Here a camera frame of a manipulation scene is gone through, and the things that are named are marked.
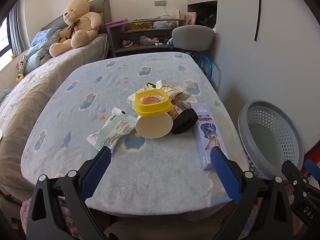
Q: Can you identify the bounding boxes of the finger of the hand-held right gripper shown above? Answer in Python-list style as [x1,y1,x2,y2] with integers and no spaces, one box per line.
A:
[304,159,320,180]
[281,160,314,205]

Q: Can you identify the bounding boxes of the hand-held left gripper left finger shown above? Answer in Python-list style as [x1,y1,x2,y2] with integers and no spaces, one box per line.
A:
[25,146,112,240]

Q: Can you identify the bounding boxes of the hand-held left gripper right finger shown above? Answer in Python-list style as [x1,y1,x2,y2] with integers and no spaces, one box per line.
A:
[210,146,294,240]

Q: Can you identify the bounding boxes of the purple cartoon box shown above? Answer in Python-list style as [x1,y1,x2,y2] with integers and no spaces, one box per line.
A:
[189,102,229,170]

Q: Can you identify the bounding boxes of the white green wipe packet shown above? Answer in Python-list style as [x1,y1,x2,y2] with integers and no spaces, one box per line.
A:
[87,107,137,153]

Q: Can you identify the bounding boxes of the grey perforated plastic basket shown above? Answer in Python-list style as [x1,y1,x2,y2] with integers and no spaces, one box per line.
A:
[238,100,304,180]

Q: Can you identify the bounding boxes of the white paper cup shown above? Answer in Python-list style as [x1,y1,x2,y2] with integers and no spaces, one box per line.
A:
[135,112,173,139]

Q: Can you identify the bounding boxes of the white green carton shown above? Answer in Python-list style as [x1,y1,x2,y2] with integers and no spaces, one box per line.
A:
[127,82,157,110]

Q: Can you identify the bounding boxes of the white round lid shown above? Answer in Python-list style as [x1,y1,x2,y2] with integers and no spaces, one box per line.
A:
[179,96,200,109]

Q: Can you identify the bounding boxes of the yellow plastic lid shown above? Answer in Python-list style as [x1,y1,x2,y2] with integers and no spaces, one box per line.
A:
[134,89,172,117]

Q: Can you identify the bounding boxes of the white paper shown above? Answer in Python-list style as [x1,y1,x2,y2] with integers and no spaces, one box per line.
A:
[156,79,198,105]

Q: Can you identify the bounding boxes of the red hoop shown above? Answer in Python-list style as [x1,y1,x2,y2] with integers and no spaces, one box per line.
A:
[300,145,320,178]

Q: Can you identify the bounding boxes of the purple fluffy cloth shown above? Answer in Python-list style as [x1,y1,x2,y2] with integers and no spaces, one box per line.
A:
[19,197,75,240]

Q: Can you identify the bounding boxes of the bed with grey headboard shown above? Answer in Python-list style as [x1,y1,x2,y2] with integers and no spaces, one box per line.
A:
[0,0,112,198]

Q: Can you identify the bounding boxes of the blue child chair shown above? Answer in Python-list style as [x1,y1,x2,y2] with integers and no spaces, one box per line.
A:
[179,50,220,83]

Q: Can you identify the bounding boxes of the grey shelf unit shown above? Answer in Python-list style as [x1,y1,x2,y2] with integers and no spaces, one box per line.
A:
[108,19,187,58]

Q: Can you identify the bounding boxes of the small green plush toy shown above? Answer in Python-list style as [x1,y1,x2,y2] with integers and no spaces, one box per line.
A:
[16,54,28,83]

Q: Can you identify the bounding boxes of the blue printed quilt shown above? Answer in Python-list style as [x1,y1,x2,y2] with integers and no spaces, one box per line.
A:
[24,27,62,74]

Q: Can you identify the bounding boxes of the grey padded chair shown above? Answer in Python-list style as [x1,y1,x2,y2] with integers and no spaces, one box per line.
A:
[171,25,215,53]

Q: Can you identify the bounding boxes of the pink plastic bag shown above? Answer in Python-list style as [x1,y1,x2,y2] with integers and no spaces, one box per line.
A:
[139,36,159,46]

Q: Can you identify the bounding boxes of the tan teddy bear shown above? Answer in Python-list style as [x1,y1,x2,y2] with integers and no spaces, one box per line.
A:
[49,0,102,57]

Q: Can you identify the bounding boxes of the pink plastic box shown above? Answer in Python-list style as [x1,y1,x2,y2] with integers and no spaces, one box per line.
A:
[104,19,128,37]

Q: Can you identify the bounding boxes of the gold foil packets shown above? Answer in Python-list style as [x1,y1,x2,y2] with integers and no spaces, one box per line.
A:
[125,21,153,31]

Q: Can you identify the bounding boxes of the dark cloth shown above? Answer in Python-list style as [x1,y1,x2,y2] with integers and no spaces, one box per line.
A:
[200,12,217,29]

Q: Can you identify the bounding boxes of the grey curtain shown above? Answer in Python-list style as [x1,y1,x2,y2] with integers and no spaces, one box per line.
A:
[7,5,27,58]

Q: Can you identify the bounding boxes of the white plastic bag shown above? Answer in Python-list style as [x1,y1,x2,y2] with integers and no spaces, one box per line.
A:
[152,15,180,29]

